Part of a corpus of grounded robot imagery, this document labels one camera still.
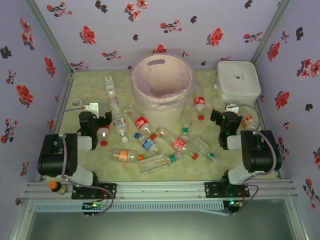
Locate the bottle orange red label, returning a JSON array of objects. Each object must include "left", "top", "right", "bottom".
[{"left": 239, "top": 113, "right": 259, "bottom": 131}]

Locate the short clear bottle red cap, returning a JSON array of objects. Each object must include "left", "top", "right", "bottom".
[{"left": 96, "top": 124, "right": 111, "bottom": 147}]

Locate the clear ribbed bottle white cap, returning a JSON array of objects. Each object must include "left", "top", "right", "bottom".
[{"left": 109, "top": 96, "right": 130, "bottom": 144}]

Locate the clear bottle red white label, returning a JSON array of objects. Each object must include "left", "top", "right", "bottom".
[
  {"left": 192, "top": 88, "right": 208, "bottom": 121},
  {"left": 156, "top": 125, "right": 200, "bottom": 161}
]

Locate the clear bottle green cap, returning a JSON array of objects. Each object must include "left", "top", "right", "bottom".
[{"left": 192, "top": 136, "right": 221, "bottom": 165}]

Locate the slim bottle green ring label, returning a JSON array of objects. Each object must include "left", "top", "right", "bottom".
[{"left": 180, "top": 112, "right": 192, "bottom": 142}]

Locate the orange label orange cap bottle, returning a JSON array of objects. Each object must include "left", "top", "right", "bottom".
[{"left": 110, "top": 147, "right": 145, "bottom": 164}]

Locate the red cola label bottle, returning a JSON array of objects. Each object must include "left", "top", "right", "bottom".
[{"left": 134, "top": 116, "right": 158, "bottom": 140}]

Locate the blue label blue cap bottle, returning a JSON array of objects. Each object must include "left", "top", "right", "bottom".
[{"left": 133, "top": 132, "right": 163, "bottom": 153}]

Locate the large clear bottle green label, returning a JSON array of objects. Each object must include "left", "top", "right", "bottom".
[{"left": 138, "top": 151, "right": 183, "bottom": 175}]

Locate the white ribbed plastic bin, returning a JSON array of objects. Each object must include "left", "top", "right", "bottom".
[{"left": 131, "top": 52, "right": 197, "bottom": 128}]

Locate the beige tape roll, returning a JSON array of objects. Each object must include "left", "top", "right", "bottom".
[{"left": 70, "top": 98, "right": 85, "bottom": 110}]

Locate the white zipped case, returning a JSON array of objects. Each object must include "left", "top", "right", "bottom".
[{"left": 213, "top": 60, "right": 262, "bottom": 105}]

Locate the small brown bottle orange cap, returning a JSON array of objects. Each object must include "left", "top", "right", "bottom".
[{"left": 48, "top": 181, "right": 68, "bottom": 196}]

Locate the small circuit board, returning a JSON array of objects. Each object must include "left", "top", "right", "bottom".
[
  {"left": 82, "top": 201, "right": 108, "bottom": 216},
  {"left": 226, "top": 199, "right": 245, "bottom": 215}
]

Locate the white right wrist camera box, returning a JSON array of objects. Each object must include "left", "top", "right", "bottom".
[{"left": 224, "top": 103, "right": 240, "bottom": 113}]

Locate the aluminium side rail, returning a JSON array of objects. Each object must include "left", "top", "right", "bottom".
[{"left": 37, "top": 71, "right": 76, "bottom": 182}]

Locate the grey left arm cable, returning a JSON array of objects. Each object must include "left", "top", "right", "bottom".
[{"left": 51, "top": 106, "right": 113, "bottom": 216}]

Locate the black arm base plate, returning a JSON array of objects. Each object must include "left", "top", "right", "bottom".
[
  {"left": 204, "top": 181, "right": 250, "bottom": 200},
  {"left": 71, "top": 182, "right": 118, "bottom": 200}
]

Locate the aluminium corner post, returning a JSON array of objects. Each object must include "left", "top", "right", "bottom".
[
  {"left": 23, "top": 0, "right": 75, "bottom": 75},
  {"left": 250, "top": 0, "right": 293, "bottom": 64}
]

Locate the aluminium front rail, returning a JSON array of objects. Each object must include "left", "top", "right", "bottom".
[{"left": 24, "top": 179, "right": 297, "bottom": 201}]

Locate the white slotted cable duct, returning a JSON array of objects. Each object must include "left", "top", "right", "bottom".
[{"left": 33, "top": 202, "right": 225, "bottom": 214}]

